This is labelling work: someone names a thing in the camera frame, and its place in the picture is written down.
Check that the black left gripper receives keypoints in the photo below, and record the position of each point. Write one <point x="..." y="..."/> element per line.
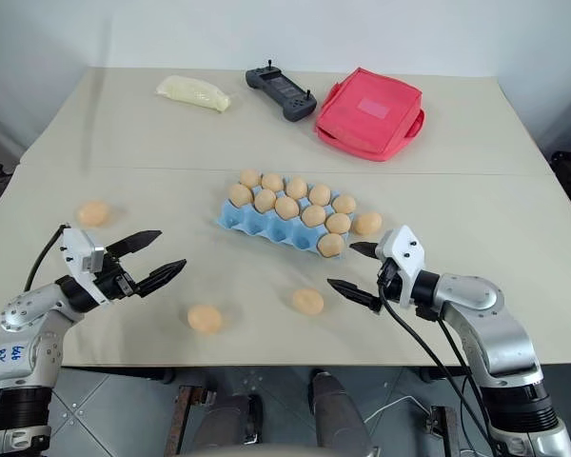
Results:
<point x="116" y="283"/>

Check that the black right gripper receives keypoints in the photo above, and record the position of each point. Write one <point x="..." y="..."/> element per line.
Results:
<point x="390" y="283"/>

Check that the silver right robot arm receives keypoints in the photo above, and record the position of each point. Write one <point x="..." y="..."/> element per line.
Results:
<point x="495" y="328"/>

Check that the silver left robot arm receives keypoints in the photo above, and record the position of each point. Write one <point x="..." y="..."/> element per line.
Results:
<point x="26" y="328"/>

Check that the light blue egg tray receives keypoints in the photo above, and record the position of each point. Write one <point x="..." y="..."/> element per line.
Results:
<point x="266" y="227"/>

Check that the brown egg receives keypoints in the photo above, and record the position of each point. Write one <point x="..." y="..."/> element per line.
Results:
<point x="241" y="195"/>
<point x="338" y="223"/>
<point x="296" y="187"/>
<point x="308" y="301"/>
<point x="250" y="178"/>
<point x="320" y="194"/>
<point x="313" y="215"/>
<point x="93" y="212"/>
<point x="265" y="200"/>
<point x="272" y="182"/>
<point x="287" y="207"/>
<point x="204" y="318"/>
<point x="331" y="245"/>
<point x="367" y="223"/>
<point x="344" y="204"/>

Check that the dark rounded shape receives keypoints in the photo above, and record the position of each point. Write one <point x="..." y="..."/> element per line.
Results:
<point x="335" y="414"/>
<point x="233" y="423"/>

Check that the pink fabric bag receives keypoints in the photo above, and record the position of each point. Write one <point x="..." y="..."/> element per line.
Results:
<point x="368" y="112"/>

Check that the clear bag of white stuff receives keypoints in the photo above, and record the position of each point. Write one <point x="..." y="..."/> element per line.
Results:
<point x="192" y="93"/>

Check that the dark grey remote controller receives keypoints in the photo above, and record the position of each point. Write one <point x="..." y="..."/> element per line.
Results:
<point x="281" y="88"/>

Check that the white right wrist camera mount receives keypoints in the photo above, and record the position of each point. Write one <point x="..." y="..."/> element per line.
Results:
<point x="404" y="257"/>

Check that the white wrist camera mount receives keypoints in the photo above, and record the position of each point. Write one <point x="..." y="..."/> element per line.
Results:
<point x="404" y="257"/>
<point x="76" y="252"/>

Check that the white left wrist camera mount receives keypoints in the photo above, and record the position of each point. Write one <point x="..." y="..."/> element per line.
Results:
<point x="76" y="252"/>

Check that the rusty metal bracket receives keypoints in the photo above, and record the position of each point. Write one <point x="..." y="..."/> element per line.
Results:
<point x="188" y="414"/>
<point x="445" y="428"/>

